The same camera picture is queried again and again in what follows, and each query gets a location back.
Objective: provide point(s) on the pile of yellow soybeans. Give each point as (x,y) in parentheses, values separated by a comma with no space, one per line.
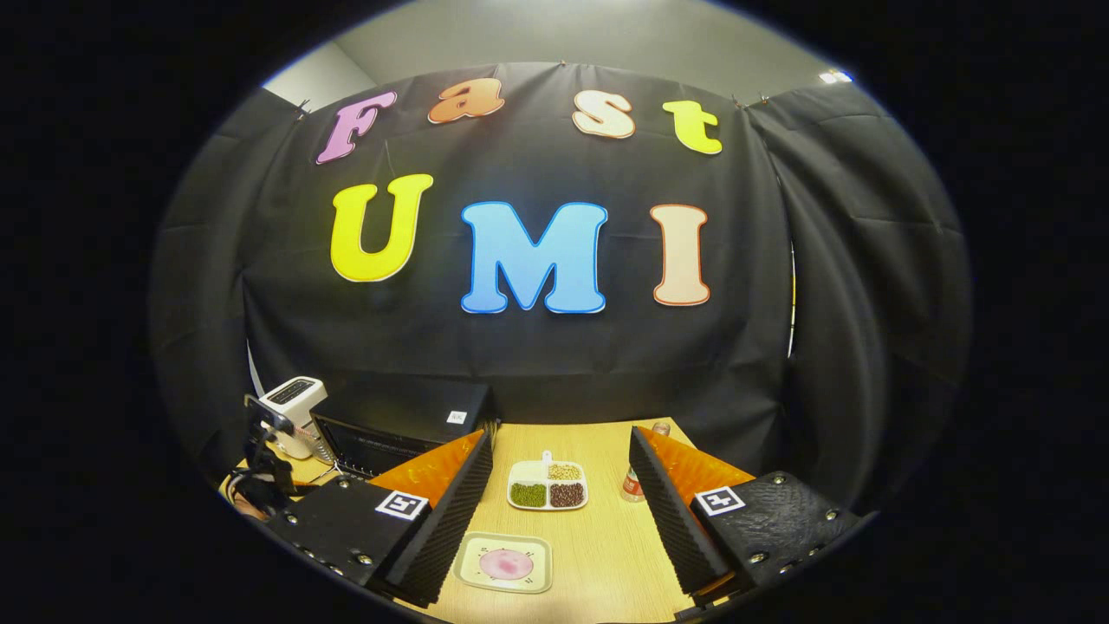
(564,471)

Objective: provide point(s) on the plastic bottle with red label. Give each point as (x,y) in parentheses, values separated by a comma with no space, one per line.
(632,487)

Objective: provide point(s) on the cream square plate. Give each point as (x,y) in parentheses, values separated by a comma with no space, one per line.
(468,576)

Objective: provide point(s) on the white divided dish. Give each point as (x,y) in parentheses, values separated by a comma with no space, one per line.
(527,471)

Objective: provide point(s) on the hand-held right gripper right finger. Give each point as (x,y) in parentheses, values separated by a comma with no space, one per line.
(667,511)

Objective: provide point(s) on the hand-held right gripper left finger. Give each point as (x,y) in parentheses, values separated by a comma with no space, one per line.
(455,511)

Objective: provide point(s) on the black backdrop cloth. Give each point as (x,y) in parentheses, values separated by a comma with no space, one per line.
(537,347)

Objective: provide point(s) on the white countertop appliance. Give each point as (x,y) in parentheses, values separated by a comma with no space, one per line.
(295,399)

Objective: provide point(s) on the pink ham slice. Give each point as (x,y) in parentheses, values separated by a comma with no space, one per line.
(506,564)

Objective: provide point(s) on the ceiling light panel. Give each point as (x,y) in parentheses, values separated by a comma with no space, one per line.
(835,77)

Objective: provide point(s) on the pile of red beans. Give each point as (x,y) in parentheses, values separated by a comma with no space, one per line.
(567,495)

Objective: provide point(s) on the black electric oven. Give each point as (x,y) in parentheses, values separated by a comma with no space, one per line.
(407,403)

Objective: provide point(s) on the pile of green mung beans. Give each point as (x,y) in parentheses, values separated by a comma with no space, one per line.
(528,495)

